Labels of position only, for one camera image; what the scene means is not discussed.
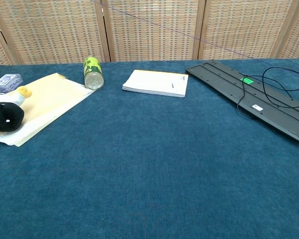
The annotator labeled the black white plush toy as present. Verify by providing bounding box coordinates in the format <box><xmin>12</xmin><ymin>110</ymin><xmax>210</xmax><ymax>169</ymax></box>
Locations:
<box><xmin>0</xmin><ymin>86</ymin><xmax>32</xmax><ymax>132</ymax></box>

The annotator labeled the black computer keyboard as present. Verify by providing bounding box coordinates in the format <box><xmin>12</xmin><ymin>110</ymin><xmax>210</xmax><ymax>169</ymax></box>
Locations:
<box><xmin>185</xmin><ymin>60</ymin><xmax>299</xmax><ymax>143</ymax></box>

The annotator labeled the blue table mat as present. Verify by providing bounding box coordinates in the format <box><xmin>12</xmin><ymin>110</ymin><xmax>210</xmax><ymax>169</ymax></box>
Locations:
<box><xmin>0</xmin><ymin>59</ymin><xmax>299</xmax><ymax>239</ymax></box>

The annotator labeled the woven folding screen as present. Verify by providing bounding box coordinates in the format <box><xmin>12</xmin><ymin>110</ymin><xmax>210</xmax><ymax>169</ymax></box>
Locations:
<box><xmin>0</xmin><ymin>0</ymin><xmax>299</xmax><ymax>67</ymax></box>

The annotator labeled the beige paper folder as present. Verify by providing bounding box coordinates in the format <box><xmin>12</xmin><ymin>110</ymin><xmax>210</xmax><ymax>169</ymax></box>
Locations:
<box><xmin>0</xmin><ymin>82</ymin><xmax>97</xmax><ymax>146</ymax></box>

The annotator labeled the black keyboard cable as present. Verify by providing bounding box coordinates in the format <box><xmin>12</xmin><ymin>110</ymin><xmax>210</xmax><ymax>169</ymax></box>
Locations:
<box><xmin>236</xmin><ymin>66</ymin><xmax>299</xmax><ymax>119</ymax></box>

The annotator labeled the white notepad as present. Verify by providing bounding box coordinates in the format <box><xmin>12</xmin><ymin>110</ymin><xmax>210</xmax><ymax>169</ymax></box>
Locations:
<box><xmin>122</xmin><ymin>69</ymin><xmax>189</xmax><ymax>98</ymax></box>

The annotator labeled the green label drink bottle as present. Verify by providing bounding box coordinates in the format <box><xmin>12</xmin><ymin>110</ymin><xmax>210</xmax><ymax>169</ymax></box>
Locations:
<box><xmin>83</xmin><ymin>56</ymin><xmax>105</xmax><ymax>90</ymax></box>

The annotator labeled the clear plastic box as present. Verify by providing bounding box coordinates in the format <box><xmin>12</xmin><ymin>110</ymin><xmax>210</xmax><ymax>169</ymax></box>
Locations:
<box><xmin>0</xmin><ymin>73</ymin><xmax>24</xmax><ymax>94</ymax></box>

